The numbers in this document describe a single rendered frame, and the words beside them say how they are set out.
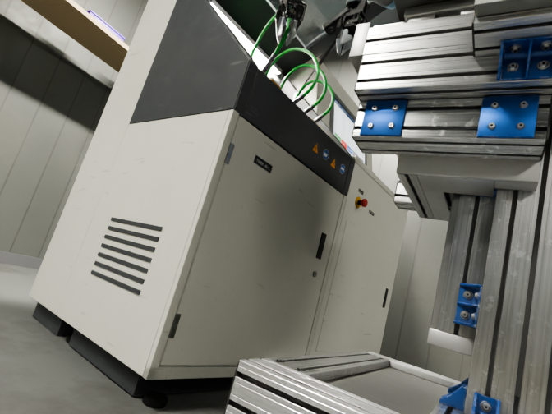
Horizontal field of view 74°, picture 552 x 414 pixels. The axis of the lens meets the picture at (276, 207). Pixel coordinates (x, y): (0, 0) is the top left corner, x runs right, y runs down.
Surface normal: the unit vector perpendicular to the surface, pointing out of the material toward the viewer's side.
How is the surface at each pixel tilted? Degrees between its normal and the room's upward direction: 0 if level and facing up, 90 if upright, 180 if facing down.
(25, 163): 90
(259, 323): 90
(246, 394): 90
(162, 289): 90
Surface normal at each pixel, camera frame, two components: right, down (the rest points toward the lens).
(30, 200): 0.84, 0.12
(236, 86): -0.59, -0.32
